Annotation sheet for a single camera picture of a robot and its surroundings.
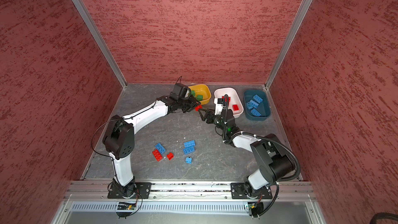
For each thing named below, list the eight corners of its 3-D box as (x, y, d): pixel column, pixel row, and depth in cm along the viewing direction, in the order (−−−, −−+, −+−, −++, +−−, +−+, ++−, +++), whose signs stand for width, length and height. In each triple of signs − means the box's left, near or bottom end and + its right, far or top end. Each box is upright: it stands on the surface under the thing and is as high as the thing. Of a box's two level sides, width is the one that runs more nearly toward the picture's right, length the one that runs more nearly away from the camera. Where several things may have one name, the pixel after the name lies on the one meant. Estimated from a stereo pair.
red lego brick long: (158, 162, 85) (157, 161, 83) (152, 153, 88) (151, 152, 86) (163, 158, 87) (162, 156, 85) (157, 149, 90) (156, 148, 88)
